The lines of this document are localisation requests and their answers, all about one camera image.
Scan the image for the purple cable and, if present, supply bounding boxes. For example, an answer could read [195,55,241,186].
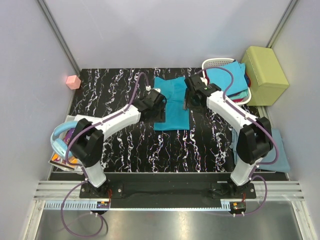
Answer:
[194,65,280,216]
[60,71,151,237]

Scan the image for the stack of papers and books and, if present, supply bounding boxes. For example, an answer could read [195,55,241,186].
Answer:
[49,115,83,175]

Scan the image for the teal t shirt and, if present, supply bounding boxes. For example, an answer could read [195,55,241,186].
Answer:
[154,76,190,131]

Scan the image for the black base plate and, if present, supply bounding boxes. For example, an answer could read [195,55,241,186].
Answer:
[79,173,257,199]

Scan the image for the aluminium rail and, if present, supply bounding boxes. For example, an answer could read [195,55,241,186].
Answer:
[33,181,304,201]

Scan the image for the folded grey-blue t shirt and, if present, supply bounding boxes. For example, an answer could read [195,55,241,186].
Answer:
[230,128,291,173]

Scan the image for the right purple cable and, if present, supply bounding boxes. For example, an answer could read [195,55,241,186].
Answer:
[194,65,280,216]

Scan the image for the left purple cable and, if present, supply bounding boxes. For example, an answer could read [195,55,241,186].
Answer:
[60,71,151,237]

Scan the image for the pink cube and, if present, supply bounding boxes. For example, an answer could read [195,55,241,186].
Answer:
[65,75,82,90]

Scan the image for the white perforated laundry basket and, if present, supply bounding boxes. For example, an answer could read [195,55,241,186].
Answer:
[202,58,248,106]

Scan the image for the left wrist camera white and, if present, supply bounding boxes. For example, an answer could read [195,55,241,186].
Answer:
[145,85,161,93]

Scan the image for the light blue headphones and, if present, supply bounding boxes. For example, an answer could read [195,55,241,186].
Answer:
[50,121,78,160]

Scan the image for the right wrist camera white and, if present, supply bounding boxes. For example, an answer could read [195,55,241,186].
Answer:
[200,77,210,85]

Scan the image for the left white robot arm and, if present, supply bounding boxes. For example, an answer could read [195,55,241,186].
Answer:
[65,88,167,198]

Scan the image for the red shirt in basket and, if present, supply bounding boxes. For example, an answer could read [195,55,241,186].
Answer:
[230,74,252,103]

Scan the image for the green storage box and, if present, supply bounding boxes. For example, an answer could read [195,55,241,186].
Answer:
[241,46,290,106]

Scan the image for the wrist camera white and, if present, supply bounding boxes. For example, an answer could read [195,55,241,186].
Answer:
[145,85,161,93]
[200,77,210,85]

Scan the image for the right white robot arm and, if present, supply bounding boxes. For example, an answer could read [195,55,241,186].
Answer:
[184,74,274,199]

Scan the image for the light blue shirt in basket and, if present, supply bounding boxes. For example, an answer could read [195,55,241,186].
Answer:
[206,61,248,97]

